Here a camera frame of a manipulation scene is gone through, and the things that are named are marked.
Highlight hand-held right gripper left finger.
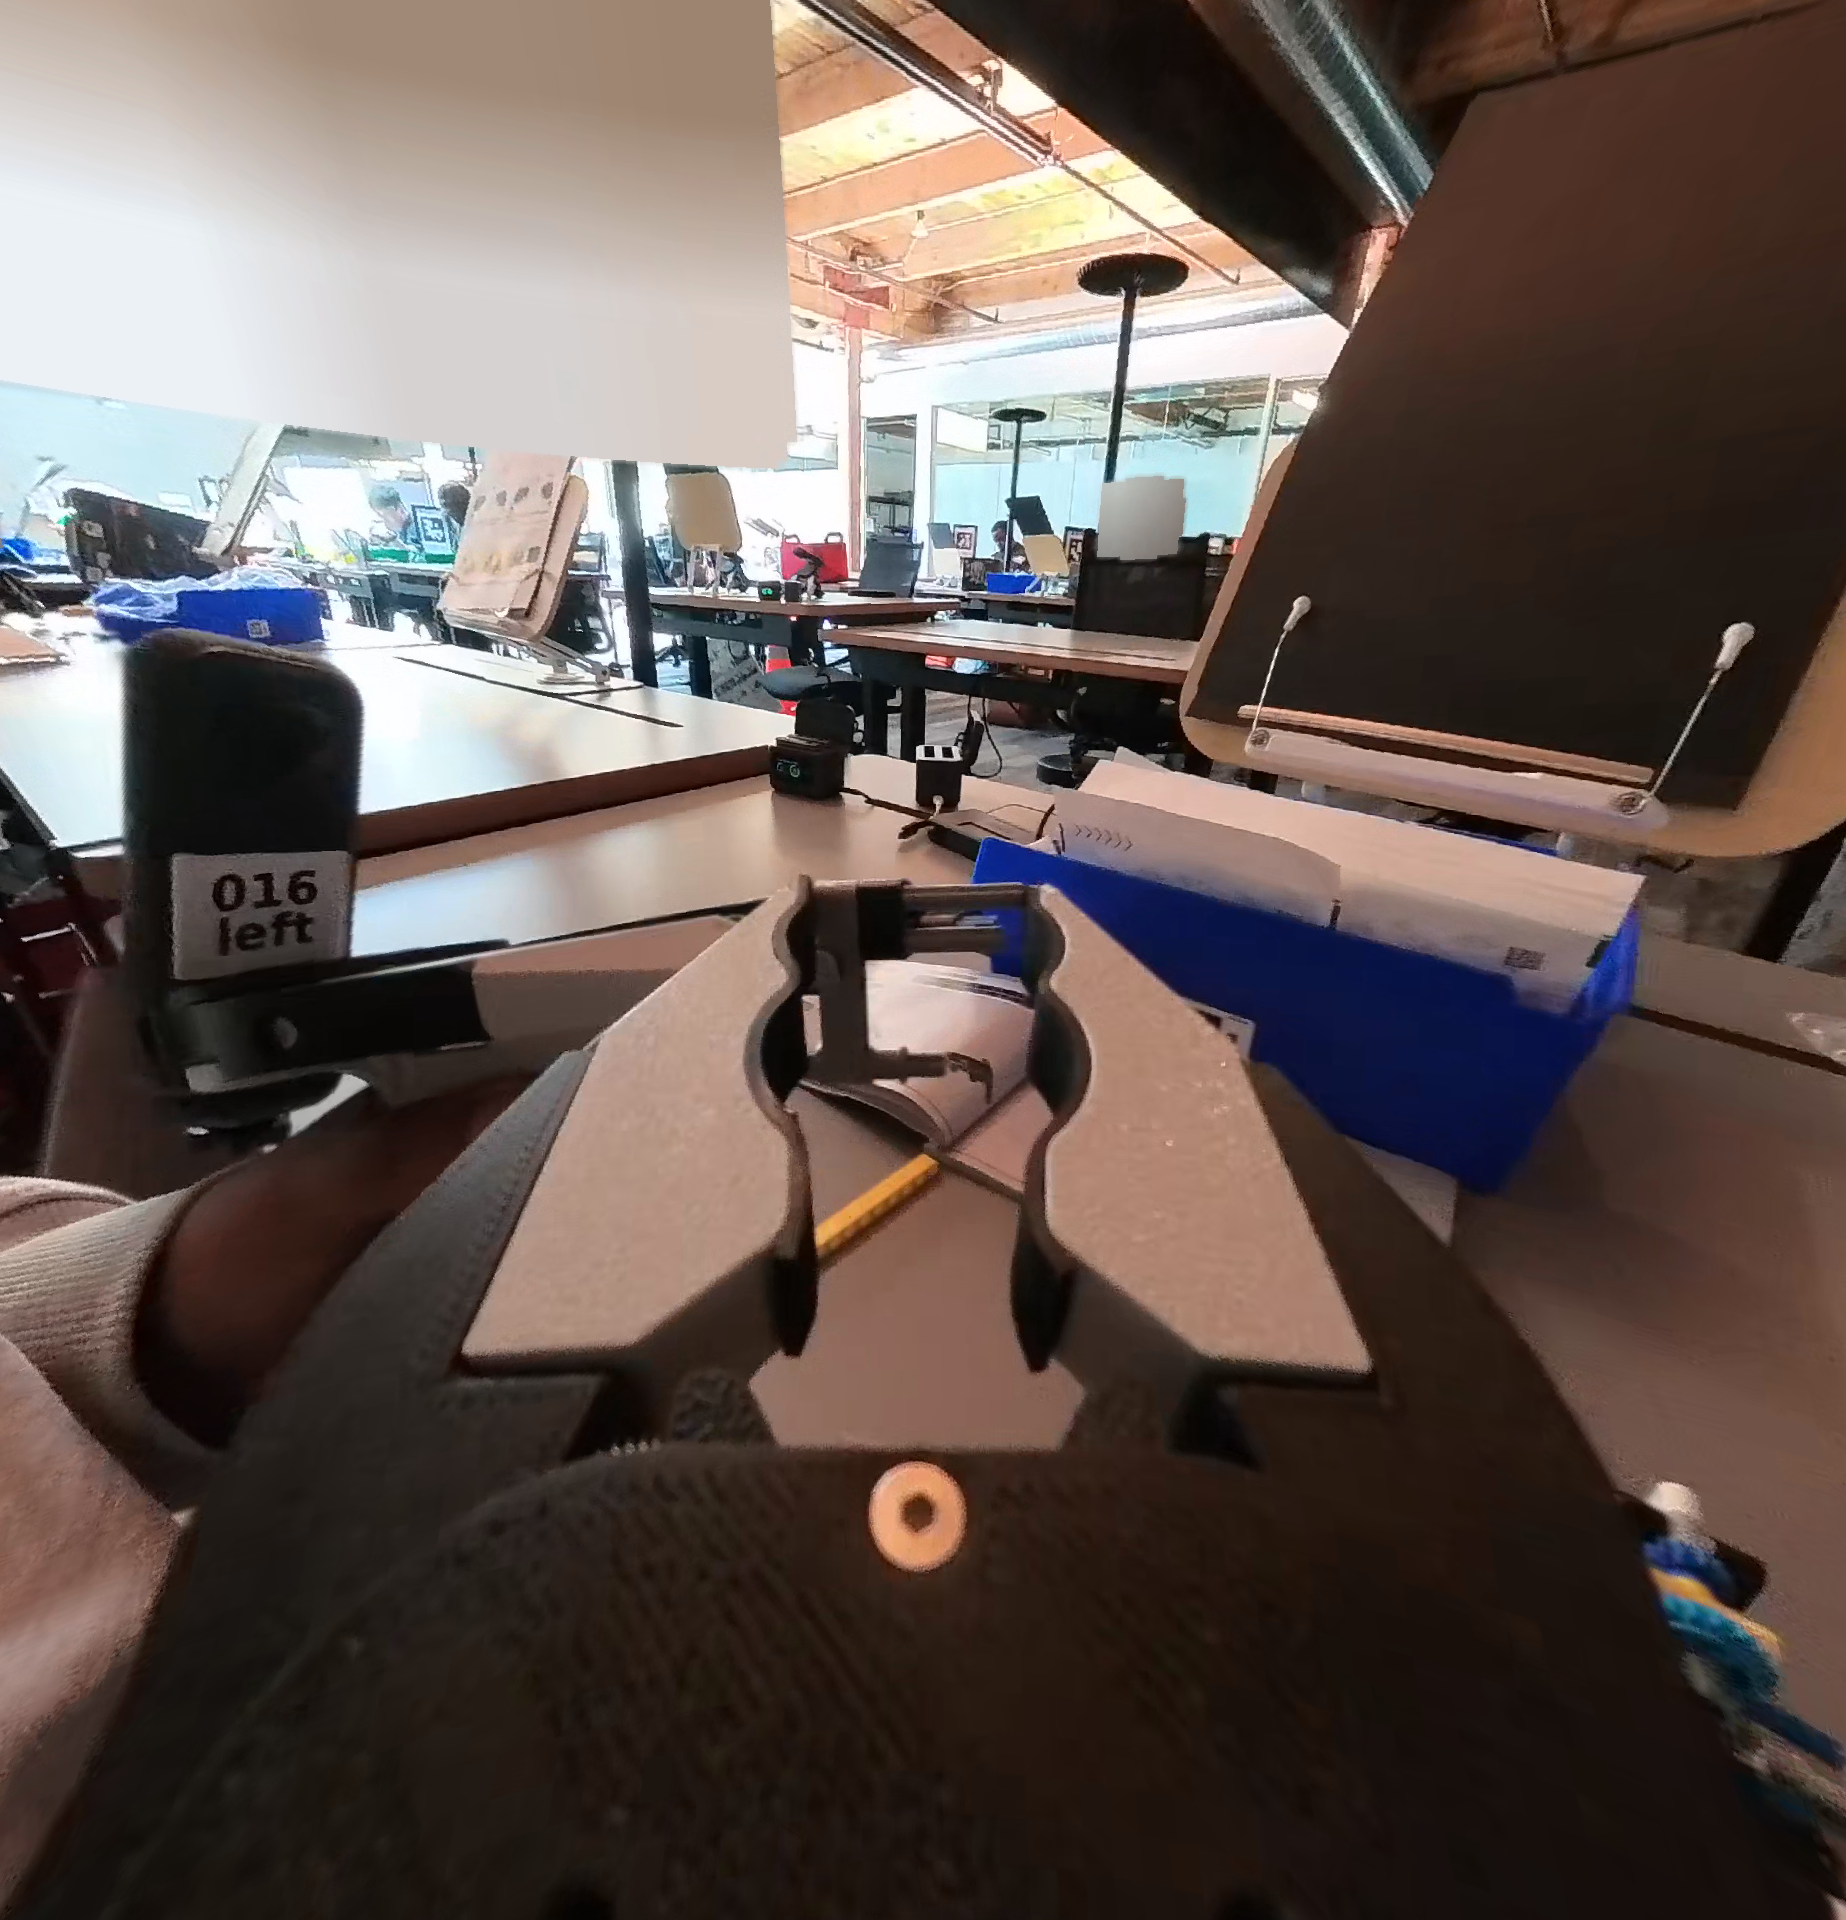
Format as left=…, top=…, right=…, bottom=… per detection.
left=460, top=883, right=824, bottom=1374

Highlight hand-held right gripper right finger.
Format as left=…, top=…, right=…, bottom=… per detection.
left=1009, top=883, right=1374, bottom=1383

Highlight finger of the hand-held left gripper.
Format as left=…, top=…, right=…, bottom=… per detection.
left=356, top=912, right=748, bottom=1115

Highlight grey lego axle piece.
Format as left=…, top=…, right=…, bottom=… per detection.
left=804, top=876, right=1043, bottom=1088

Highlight person's left forearm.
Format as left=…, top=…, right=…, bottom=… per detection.
left=0, top=1174, right=216, bottom=1920

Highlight yellow lego beam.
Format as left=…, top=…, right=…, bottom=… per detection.
left=815, top=1153, right=943, bottom=1256

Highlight lego set cardboard box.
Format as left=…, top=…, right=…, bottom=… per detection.
left=1056, top=755, right=1649, bottom=1010

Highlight person's left hand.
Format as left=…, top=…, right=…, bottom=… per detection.
left=134, top=1071, right=542, bottom=1448

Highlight blue storage bin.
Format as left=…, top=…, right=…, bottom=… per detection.
left=90, top=576, right=333, bottom=647

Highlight long wooden table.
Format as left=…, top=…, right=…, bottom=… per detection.
left=0, top=627, right=797, bottom=903

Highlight blue plastic bin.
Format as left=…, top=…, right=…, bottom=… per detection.
left=971, top=832, right=1643, bottom=1193

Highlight open instruction booklet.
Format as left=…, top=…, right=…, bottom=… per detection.
left=795, top=959, right=1052, bottom=1193

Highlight cardboard sheet with stand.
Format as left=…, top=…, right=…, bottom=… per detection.
left=440, top=451, right=611, bottom=691

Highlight black office chair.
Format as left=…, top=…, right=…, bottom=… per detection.
left=754, top=661, right=869, bottom=753

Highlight black flat pouch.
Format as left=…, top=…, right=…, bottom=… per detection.
left=926, top=806, right=1058, bottom=862

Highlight standing desk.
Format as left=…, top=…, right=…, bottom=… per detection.
left=825, top=622, right=1214, bottom=758
left=646, top=586, right=963, bottom=707

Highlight pale board with stand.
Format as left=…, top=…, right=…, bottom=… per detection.
left=665, top=472, right=743, bottom=589

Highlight dark book stand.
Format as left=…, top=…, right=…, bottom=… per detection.
left=1176, top=44, right=1846, bottom=860

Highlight metal ventilation duct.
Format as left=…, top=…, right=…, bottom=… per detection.
left=1236, top=0, right=1435, bottom=227

